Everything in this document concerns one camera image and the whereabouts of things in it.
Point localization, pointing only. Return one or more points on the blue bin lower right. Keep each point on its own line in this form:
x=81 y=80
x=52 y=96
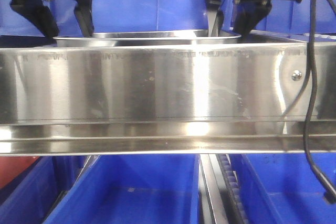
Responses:
x=280 y=188

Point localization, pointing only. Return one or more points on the blue bin lower middle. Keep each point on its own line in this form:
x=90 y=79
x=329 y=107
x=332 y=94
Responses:
x=153 y=188

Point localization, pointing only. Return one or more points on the shelf bolt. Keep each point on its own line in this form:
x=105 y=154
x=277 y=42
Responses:
x=296 y=75

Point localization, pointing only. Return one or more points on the roller track rail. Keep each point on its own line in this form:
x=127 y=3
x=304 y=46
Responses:
x=218 y=191

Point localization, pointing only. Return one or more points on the silver metal tray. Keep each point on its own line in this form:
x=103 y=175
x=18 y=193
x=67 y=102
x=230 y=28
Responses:
x=149 y=38

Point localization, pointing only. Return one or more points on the blue bin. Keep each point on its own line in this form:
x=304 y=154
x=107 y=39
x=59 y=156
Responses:
x=280 y=188
x=30 y=197
x=153 y=188

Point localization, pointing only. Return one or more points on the stainless steel shelf front rail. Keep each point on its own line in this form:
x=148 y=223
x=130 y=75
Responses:
x=233 y=98

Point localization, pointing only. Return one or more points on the blue bin lower left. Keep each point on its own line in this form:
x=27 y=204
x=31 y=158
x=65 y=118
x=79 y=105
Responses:
x=30 y=197

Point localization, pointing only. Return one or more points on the large blue crate upper left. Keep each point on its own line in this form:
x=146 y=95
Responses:
x=113 y=16

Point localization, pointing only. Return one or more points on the red object lower left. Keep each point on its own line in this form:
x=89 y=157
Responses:
x=13 y=168

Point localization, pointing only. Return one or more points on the blue crate upper right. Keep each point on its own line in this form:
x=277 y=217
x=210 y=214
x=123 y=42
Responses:
x=294 y=18

